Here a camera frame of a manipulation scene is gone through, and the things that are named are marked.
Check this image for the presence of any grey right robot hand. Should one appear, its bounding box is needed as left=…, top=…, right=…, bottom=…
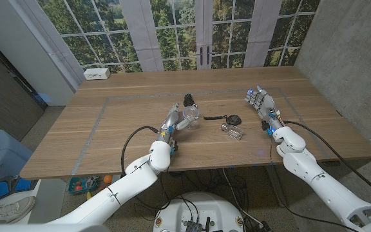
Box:
left=245, top=85, right=285, bottom=136

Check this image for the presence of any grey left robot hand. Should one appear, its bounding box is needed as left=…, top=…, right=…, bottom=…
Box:
left=155, top=102, right=195, bottom=144

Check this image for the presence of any clear hinged glass jar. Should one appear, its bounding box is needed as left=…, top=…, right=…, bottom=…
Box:
left=182, top=106, right=201, bottom=130

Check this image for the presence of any small clear glass bottle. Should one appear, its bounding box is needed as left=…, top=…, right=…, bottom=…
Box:
left=221, top=122, right=244, bottom=140

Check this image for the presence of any printed window backdrop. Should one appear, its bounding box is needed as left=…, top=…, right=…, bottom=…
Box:
left=8, top=0, right=321, bottom=93

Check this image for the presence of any grey table leg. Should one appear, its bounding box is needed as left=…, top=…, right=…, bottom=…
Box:
left=265, top=166, right=288, bottom=208

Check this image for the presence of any white robot torso base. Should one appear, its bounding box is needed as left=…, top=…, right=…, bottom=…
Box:
left=153, top=191, right=246, bottom=232

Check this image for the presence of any white power outlet box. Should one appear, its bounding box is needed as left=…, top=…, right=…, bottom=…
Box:
left=83, top=67, right=111, bottom=81

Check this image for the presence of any teal toy tray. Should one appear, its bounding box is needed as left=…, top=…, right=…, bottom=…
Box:
left=68, top=176, right=100, bottom=195

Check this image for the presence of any white robot head rim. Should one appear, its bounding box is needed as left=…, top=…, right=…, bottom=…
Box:
left=0, top=222, right=111, bottom=232

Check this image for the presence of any white sneaker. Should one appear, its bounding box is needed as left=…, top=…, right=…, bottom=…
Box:
left=0, top=195, right=37, bottom=226

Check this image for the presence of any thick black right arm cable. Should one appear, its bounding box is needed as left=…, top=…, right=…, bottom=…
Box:
left=283, top=120, right=371, bottom=204

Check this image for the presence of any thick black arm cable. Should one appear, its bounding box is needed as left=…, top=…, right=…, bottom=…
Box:
left=283, top=120, right=371, bottom=204
left=120, top=126, right=159, bottom=177

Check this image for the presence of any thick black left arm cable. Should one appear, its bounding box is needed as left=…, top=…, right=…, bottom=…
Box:
left=120, top=126, right=159, bottom=177

